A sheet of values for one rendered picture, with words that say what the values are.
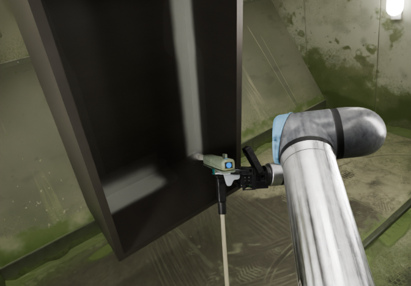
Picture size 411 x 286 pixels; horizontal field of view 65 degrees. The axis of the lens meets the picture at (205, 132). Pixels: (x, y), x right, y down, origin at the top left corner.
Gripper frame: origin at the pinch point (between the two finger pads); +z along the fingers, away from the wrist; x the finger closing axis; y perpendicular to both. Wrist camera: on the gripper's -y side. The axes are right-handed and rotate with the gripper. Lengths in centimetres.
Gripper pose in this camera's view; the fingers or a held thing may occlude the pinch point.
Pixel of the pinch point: (217, 170)
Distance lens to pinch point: 121.4
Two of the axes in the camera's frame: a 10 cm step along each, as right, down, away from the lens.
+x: -2.4, -0.1, 9.7
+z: -9.7, 0.0, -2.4
